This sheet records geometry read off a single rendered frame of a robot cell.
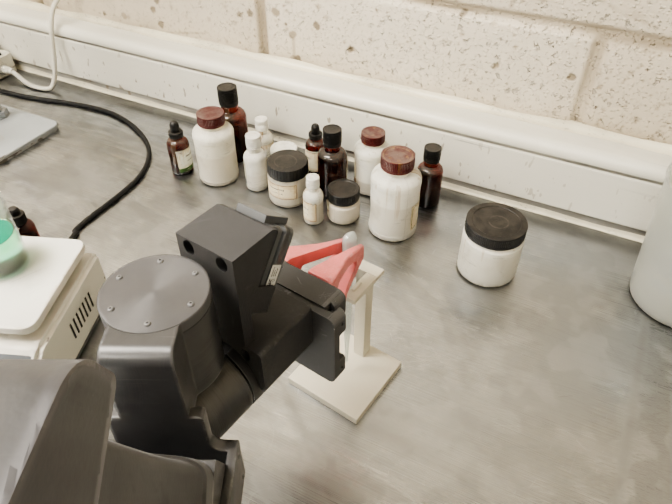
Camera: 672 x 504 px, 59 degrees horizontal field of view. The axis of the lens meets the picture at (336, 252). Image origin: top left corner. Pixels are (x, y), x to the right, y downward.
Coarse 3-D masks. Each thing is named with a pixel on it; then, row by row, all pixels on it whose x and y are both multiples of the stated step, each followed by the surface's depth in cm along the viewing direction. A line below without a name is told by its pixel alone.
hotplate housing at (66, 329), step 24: (96, 264) 61; (72, 288) 57; (96, 288) 61; (48, 312) 55; (72, 312) 57; (96, 312) 61; (0, 336) 53; (24, 336) 53; (48, 336) 53; (72, 336) 57
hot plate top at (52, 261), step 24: (24, 240) 59; (48, 240) 59; (72, 240) 59; (48, 264) 57; (72, 264) 57; (0, 288) 54; (24, 288) 54; (48, 288) 54; (0, 312) 52; (24, 312) 52
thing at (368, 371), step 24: (360, 288) 49; (360, 312) 54; (360, 336) 57; (360, 360) 58; (384, 360) 58; (312, 384) 56; (336, 384) 56; (360, 384) 56; (384, 384) 56; (336, 408) 54; (360, 408) 54
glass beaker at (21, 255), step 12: (0, 192) 54; (0, 204) 55; (0, 216) 52; (0, 228) 52; (12, 228) 54; (0, 240) 53; (12, 240) 54; (0, 252) 53; (12, 252) 54; (24, 252) 56; (0, 264) 54; (12, 264) 55; (24, 264) 56; (0, 276) 54; (12, 276) 55
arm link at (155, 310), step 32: (160, 256) 32; (128, 288) 30; (160, 288) 30; (192, 288) 30; (128, 320) 29; (160, 320) 29; (192, 320) 29; (128, 352) 27; (160, 352) 27; (192, 352) 30; (128, 384) 28; (160, 384) 28; (192, 384) 31; (128, 416) 30; (160, 416) 30; (192, 416) 30; (160, 448) 32; (192, 448) 32; (224, 448) 32; (224, 480) 31
